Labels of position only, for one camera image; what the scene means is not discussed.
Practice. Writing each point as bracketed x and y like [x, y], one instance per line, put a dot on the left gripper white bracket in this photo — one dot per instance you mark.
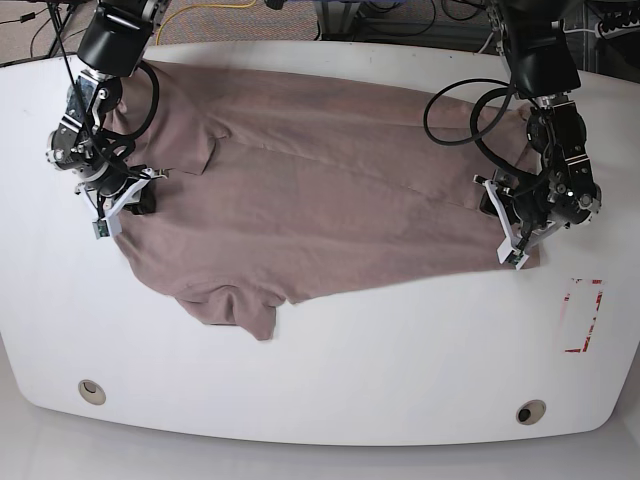
[524, 215]

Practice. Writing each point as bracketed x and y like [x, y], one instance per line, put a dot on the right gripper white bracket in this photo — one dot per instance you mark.
[135, 196]

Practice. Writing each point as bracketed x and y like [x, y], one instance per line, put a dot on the mauve t-shirt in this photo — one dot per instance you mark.
[282, 188]

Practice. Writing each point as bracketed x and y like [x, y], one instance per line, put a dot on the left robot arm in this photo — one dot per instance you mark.
[533, 45]

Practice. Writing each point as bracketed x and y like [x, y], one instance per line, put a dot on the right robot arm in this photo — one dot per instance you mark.
[111, 49]

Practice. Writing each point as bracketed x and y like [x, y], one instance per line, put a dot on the red tape marking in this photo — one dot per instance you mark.
[579, 312]

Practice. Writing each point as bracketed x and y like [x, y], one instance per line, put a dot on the black tripod stand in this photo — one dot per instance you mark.
[64, 27]

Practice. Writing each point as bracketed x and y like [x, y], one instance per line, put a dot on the left table grommet hole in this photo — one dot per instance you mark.
[91, 392]

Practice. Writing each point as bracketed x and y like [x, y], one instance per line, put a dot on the table grommet hole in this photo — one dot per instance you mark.
[91, 392]
[531, 412]

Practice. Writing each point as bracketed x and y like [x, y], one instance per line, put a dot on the white power strip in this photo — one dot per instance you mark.
[613, 27]

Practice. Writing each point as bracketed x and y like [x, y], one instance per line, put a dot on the right table grommet hole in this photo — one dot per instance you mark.
[531, 412]

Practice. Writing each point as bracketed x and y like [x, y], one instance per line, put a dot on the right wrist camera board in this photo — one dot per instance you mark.
[106, 228]

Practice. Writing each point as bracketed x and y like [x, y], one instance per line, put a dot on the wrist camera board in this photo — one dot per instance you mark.
[106, 228]
[513, 258]

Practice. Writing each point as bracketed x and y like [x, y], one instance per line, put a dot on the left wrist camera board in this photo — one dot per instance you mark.
[513, 258]

